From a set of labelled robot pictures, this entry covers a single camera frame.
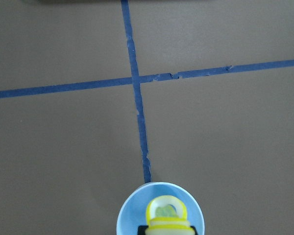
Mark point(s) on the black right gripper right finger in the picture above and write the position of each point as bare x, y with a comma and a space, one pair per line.
192, 230

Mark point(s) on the light blue paper cup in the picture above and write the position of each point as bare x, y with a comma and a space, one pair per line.
133, 212

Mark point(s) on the yellow lemon half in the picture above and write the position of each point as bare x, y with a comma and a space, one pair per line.
167, 215

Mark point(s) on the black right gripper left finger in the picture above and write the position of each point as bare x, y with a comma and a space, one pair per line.
142, 229

